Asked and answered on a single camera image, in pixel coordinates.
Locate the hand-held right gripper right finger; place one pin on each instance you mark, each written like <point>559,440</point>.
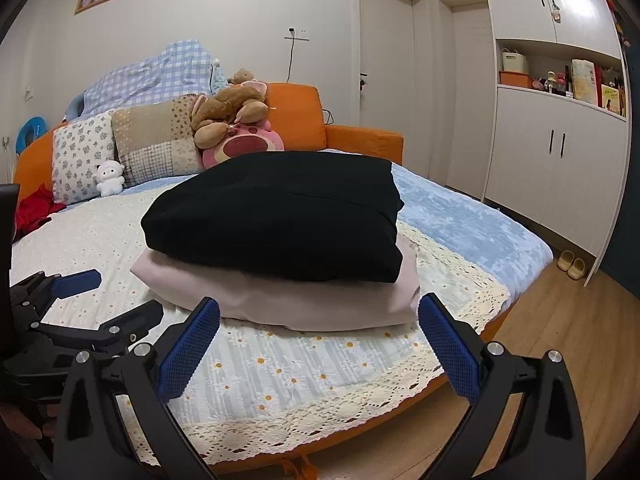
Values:
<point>450,345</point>

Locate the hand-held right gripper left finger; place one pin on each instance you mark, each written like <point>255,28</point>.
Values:
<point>192,345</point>

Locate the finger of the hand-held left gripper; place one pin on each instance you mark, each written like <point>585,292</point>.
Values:
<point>135,321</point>
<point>75,282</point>

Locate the black sweater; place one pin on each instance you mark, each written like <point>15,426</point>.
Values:
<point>275,210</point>

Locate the person's left hand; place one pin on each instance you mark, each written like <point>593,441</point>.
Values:
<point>30,422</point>

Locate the red garment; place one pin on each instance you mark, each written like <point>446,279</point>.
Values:
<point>35,212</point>

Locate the small white plush toy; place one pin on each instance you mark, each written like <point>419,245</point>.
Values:
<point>109,177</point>

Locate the folded pink garment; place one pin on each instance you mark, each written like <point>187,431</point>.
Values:
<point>300,305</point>

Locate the light blue blanket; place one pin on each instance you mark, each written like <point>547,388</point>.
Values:
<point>465,230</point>

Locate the floral print pillow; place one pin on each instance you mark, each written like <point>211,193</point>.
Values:
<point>80,155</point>

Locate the cream slipper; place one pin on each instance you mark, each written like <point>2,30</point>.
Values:
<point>565,261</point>
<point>577,269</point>

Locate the beige patchwork pillow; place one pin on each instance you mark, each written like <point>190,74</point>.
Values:
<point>150,140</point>

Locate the pink round plush cushion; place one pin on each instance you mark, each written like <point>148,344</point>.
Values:
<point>245,145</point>

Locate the white wardrobe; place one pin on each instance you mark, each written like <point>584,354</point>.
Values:
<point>525,150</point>

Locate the blue checkered blanket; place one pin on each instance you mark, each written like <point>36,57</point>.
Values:
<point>150,75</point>

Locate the brown plush bear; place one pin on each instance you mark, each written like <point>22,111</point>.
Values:
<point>220,105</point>

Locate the white door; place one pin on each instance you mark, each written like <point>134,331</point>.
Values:
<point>385,60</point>
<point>465,100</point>

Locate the orange storage box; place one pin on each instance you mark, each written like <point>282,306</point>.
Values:
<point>515,79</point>

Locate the white storage basket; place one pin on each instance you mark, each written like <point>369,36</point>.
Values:
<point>515,61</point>

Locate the yellow box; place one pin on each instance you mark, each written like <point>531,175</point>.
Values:
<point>612,99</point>

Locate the white packet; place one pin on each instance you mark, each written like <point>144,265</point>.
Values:
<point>584,82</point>

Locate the orange bed frame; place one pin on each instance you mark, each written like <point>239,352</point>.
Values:
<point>295,115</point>

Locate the wall socket with plug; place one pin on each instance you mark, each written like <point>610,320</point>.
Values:
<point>299,35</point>

